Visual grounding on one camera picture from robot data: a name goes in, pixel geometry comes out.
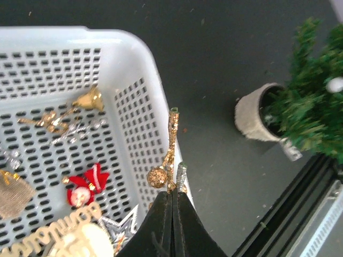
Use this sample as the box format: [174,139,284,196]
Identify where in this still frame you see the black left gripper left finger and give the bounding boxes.
[118,192,172,257]

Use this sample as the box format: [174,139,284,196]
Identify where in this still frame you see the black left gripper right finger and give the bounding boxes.
[173,190,226,257]

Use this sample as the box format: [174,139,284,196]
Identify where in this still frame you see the gold glitter ball sprig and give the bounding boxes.
[147,107,180,193]

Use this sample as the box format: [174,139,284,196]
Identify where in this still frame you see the clear battery box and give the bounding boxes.
[280,138,303,162]

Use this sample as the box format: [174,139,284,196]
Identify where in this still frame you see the white tree pot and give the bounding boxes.
[234,83,283,142]

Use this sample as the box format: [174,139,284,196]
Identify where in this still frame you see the small green christmas tree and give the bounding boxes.
[262,18,342,163]

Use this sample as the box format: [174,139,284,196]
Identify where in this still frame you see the silver bead sprig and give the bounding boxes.
[176,162,187,193]

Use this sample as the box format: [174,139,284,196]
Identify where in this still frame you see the white ball string lights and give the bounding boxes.
[326,77,343,94]

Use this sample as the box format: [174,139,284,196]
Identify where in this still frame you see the gold merry christmas sign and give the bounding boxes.
[1,202,102,256]

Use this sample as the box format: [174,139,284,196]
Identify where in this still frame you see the silver star ornament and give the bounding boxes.
[97,205,139,256]

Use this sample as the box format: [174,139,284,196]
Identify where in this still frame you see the small santa figure ornament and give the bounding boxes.
[62,163,110,208]

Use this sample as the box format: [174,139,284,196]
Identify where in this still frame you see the white perforated plastic basket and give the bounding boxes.
[1,27,182,256]

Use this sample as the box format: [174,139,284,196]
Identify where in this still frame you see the burlap bow ornament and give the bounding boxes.
[1,169,35,220]

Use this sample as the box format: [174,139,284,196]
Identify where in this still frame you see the gold bell ornament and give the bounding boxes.
[72,85,104,111]

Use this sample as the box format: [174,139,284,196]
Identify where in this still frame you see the white slotted cable duct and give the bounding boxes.
[300,190,342,257]

